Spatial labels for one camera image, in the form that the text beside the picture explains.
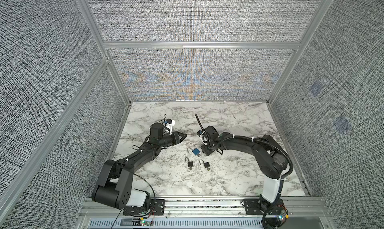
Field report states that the black padlock right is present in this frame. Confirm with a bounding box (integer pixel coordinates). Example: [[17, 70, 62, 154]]
[[199, 160, 211, 171]]

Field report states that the black padlock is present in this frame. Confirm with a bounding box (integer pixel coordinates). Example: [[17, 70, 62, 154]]
[[185, 157, 194, 171], [199, 160, 211, 171]]

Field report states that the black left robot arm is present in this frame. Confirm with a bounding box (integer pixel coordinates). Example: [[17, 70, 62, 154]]
[[92, 123, 187, 210]]

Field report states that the blue padlock left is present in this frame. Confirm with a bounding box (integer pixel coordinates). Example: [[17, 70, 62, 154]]
[[187, 148, 201, 157]]

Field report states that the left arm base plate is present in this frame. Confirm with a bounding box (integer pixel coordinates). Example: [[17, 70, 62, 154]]
[[123, 199, 166, 217]]

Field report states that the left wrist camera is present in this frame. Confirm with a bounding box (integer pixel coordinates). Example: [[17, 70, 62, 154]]
[[165, 119, 176, 135]]

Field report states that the black padlock left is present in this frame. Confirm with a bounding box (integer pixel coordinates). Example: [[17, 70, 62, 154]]
[[185, 157, 194, 171]]

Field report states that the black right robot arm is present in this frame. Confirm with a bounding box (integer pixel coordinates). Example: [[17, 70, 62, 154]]
[[197, 126, 294, 206]]

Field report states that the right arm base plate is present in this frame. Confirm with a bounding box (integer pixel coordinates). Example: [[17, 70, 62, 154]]
[[241, 198, 288, 217]]

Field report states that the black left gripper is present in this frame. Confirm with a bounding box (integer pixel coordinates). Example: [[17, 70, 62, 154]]
[[158, 131, 187, 148]]

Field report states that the aluminium front rail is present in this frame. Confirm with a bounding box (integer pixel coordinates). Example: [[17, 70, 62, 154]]
[[75, 196, 336, 229]]

